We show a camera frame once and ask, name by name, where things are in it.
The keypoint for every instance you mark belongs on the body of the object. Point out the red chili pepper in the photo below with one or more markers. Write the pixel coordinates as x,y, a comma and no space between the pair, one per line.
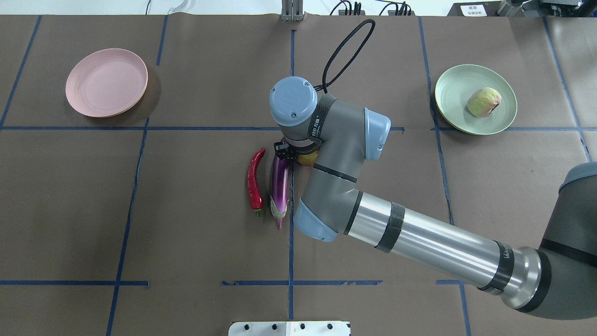
254,194

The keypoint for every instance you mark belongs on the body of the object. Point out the light green plate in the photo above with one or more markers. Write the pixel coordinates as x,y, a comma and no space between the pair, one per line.
454,88

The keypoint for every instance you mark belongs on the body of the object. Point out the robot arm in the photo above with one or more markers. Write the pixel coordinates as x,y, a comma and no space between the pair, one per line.
556,280

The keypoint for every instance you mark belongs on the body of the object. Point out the pink plate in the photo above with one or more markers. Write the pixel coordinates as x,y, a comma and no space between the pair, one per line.
106,83

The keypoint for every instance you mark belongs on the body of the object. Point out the green pink peach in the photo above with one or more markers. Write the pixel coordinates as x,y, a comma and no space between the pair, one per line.
483,102

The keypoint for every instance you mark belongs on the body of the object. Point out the yellow red mango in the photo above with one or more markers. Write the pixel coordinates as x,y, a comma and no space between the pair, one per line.
307,160

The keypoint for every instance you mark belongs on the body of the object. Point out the aluminium frame post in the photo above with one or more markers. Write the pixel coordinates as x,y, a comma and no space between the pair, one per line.
292,10

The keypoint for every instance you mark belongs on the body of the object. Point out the purple eggplant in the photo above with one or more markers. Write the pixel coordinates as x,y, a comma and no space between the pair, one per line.
279,189

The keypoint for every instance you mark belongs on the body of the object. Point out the white pillar mount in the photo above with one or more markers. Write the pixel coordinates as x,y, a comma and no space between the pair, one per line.
291,328

